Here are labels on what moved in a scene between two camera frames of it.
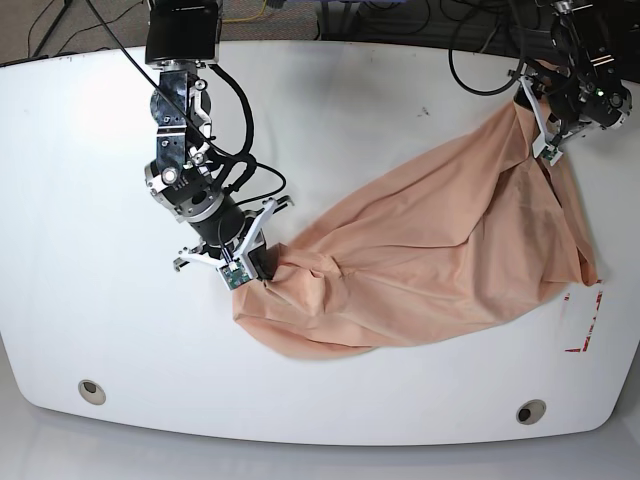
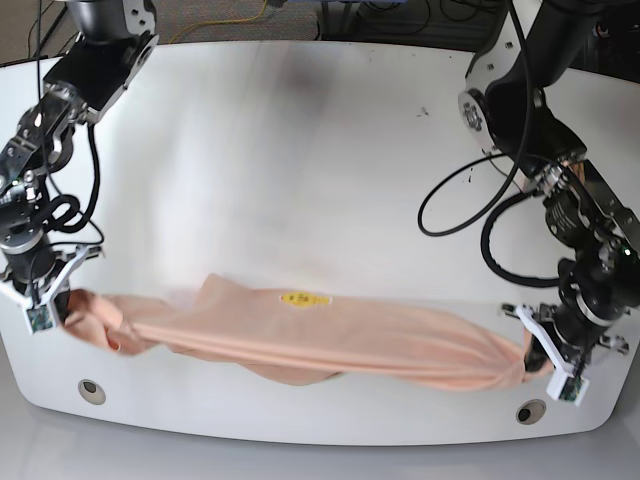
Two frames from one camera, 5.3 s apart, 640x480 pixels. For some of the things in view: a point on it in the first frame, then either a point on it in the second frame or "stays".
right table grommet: (531, 411) stays
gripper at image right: (557, 121) to (565, 334)
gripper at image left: (237, 257) to (40, 291)
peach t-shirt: (469, 232) to (305, 340)
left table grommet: (92, 392) stays
